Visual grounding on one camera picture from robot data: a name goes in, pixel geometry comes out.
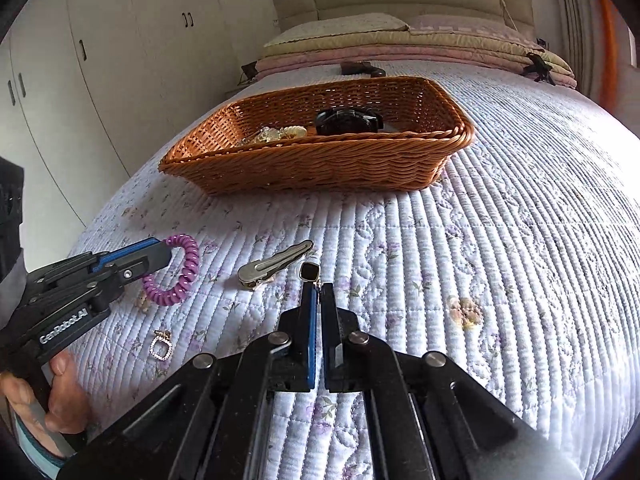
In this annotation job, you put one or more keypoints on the white wardrobe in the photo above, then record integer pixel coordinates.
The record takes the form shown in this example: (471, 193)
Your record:
(125, 70)

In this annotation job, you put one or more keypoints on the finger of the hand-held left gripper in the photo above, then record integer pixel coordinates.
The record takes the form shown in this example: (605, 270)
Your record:
(145, 265)
(130, 250)

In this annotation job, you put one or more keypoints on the folded blankets stack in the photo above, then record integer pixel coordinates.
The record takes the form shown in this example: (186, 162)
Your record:
(310, 60)

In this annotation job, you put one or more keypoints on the grey curtain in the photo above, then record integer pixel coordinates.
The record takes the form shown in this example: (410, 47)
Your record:
(575, 15)

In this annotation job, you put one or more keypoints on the silver hair clip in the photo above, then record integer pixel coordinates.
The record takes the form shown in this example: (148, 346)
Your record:
(260, 269)

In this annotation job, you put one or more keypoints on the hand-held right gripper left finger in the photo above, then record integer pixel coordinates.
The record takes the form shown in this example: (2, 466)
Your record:
(311, 320)

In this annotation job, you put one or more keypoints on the black square earring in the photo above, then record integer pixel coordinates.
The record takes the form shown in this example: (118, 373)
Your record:
(308, 272)

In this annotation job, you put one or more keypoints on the person's left hand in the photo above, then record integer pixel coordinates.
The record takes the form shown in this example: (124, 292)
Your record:
(67, 400)

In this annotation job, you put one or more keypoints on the orange curtain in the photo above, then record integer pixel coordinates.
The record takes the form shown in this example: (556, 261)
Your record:
(612, 45)

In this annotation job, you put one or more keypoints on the black tripod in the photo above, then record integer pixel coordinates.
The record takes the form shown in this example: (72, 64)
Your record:
(539, 66)

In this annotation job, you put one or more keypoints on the person's left forearm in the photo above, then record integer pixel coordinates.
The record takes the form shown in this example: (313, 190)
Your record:
(32, 452)

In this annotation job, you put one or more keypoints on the pink pillow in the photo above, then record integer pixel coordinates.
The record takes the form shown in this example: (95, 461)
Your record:
(460, 24)

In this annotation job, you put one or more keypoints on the floral quilted bedspread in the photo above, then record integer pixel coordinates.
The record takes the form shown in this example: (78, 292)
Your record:
(500, 240)

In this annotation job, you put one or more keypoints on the folded beige blanket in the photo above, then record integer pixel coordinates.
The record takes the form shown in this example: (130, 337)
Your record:
(425, 45)

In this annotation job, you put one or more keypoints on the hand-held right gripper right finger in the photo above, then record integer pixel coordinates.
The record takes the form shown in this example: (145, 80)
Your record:
(327, 320)

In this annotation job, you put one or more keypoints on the black object on bed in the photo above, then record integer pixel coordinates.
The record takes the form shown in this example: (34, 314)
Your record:
(360, 68)

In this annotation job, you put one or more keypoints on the brown wicker basket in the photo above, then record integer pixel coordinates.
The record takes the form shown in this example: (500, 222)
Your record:
(310, 165)

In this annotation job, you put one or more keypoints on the black wrist watch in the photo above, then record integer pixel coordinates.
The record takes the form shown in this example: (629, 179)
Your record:
(347, 121)

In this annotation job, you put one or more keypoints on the gold earring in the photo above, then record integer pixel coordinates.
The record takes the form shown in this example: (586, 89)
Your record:
(154, 347)

